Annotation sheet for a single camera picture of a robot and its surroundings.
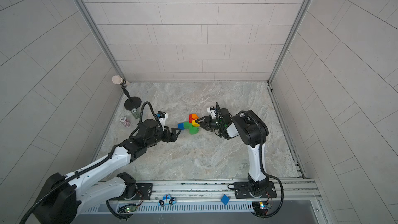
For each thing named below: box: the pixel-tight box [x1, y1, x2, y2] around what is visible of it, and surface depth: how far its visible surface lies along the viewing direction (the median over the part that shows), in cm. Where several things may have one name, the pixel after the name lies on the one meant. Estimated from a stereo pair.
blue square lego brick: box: [177, 122, 186, 131], surface depth 93 cm
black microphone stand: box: [111, 75, 142, 111], surface depth 103 cm
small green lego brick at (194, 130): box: [189, 125, 199, 135], surface depth 90 cm
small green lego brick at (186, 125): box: [183, 121, 193, 130], surface depth 92 cm
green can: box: [130, 108, 141, 119], surface depth 95 cm
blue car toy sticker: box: [158, 193, 177, 207], surface depth 69 cm
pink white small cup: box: [119, 116, 131, 128], surface depth 91 cm
